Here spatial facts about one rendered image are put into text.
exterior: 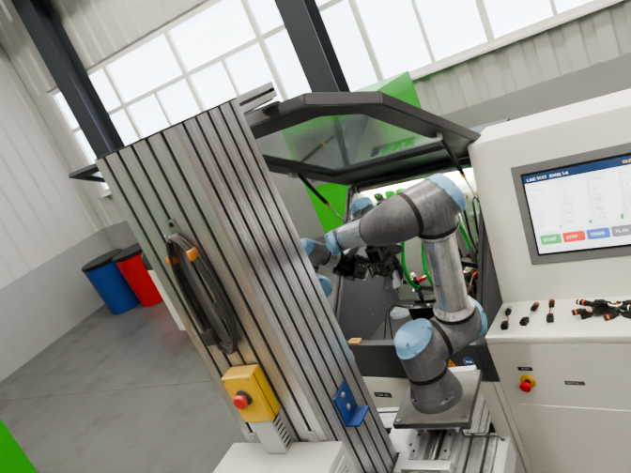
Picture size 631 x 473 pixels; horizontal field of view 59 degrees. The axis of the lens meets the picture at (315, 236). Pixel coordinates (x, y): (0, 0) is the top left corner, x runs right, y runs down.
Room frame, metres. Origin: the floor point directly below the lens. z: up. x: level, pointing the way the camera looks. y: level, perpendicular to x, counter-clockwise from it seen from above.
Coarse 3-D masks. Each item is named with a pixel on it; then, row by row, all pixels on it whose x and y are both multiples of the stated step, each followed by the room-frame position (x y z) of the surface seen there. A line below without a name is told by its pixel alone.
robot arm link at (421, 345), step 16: (416, 320) 1.42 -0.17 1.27; (432, 320) 1.40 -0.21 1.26; (400, 336) 1.39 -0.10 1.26; (416, 336) 1.35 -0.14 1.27; (432, 336) 1.35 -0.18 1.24; (400, 352) 1.36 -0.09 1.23; (416, 352) 1.33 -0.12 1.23; (432, 352) 1.33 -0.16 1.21; (448, 352) 1.34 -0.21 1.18; (416, 368) 1.33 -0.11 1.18; (432, 368) 1.33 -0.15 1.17
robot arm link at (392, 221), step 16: (384, 208) 1.27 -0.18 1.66; (400, 208) 1.24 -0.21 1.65; (352, 224) 1.46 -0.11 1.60; (368, 224) 1.29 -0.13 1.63; (384, 224) 1.25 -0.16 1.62; (400, 224) 1.23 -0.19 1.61; (416, 224) 1.23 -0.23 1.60; (336, 240) 1.60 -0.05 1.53; (352, 240) 1.45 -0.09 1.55; (368, 240) 1.31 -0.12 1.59; (384, 240) 1.27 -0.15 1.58; (400, 240) 1.26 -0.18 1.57
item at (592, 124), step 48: (624, 96) 1.69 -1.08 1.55; (480, 144) 1.90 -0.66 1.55; (528, 144) 1.78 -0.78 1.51; (576, 144) 1.67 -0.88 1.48; (480, 192) 1.89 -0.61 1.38; (528, 288) 1.76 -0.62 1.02; (576, 288) 1.65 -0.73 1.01; (624, 288) 1.55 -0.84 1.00; (576, 384) 1.49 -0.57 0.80; (624, 384) 1.39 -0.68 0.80; (528, 432) 1.63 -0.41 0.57; (576, 432) 1.52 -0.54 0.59; (624, 432) 1.42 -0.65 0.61
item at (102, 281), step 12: (108, 252) 7.83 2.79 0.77; (96, 264) 7.38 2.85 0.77; (108, 264) 7.36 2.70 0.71; (96, 276) 7.34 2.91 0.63; (108, 276) 7.34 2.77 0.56; (120, 276) 7.41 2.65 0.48; (96, 288) 7.43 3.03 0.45; (108, 288) 7.34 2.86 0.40; (120, 288) 7.38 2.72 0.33; (108, 300) 7.39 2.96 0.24; (120, 300) 7.36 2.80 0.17; (132, 300) 7.42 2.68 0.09; (120, 312) 7.38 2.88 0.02
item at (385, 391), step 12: (372, 384) 2.03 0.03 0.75; (384, 384) 1.99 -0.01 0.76; (396, 384) 1.95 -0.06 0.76; (492, 384) 1.68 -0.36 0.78; (372, 396) 2.05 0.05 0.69; (384, 396) 2.01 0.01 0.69; (396, 396) 1.97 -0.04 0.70; (492, 396) 1.69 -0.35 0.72; (492, 408) 1.70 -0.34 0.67; (492, 420) 1.71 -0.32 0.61; (504, 420) 1.68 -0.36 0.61; (492, 432) 1.72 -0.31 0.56; (504, 432) 1.69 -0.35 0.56; (516, 456) 1.68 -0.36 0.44; (516, 468) 1.70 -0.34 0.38
